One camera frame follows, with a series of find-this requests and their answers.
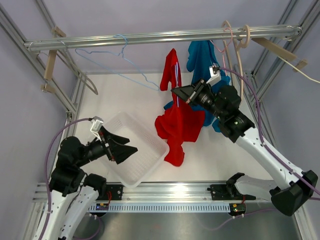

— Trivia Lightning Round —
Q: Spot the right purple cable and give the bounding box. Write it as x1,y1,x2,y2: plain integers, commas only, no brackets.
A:
219,66,320,196

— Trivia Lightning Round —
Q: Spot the wooden hanger left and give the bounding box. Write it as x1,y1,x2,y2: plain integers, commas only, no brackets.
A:
40,25,99,96

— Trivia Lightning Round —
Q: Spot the metal hanging rail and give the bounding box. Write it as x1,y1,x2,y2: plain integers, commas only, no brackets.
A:
23,25,302,52

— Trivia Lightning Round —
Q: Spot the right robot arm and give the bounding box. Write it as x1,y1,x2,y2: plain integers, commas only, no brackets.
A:
171,80,318,216

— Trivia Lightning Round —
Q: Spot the wooden hanger far right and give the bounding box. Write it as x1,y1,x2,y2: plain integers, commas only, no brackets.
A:
251,37,320,84

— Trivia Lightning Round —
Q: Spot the aluminium front rail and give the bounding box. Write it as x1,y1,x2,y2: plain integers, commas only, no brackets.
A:
32,181,273,203

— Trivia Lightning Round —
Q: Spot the blue wire hanger with shirt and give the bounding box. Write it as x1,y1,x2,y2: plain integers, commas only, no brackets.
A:
174,61,181,108

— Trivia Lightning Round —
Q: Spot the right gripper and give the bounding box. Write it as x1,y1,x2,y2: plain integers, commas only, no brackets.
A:
172,77,225,121

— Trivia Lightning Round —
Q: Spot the pink wire hanger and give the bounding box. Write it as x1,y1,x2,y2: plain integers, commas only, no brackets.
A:
210,25,234,69

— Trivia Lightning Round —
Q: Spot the white slotted cable duct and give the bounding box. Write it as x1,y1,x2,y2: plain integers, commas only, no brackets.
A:
87,202,231,213

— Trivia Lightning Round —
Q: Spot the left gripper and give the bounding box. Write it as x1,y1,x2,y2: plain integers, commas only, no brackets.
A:
75,125,138,167

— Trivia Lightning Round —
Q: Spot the blue t shirt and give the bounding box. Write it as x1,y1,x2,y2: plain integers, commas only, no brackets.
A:
163,40,231,133

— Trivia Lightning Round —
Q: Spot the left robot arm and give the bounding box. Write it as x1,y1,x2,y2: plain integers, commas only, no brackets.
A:
33,127,138,240

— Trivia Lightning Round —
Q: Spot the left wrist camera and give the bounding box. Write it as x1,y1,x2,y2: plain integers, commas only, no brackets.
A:
90,116,104,138

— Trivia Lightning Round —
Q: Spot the empty blue wire hanger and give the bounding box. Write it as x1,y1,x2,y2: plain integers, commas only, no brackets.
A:
74,34,160,92

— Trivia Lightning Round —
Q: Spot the red t shirt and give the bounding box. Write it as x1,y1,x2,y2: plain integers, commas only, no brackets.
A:
154,48,205,167

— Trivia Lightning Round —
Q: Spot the wooden hanger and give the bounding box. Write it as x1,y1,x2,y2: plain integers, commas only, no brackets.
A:
221,20,251,100
251,37,320,84
40,25,99,96

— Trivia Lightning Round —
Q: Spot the white plastic basket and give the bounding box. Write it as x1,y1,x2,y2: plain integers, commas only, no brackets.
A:
99,112,169,188

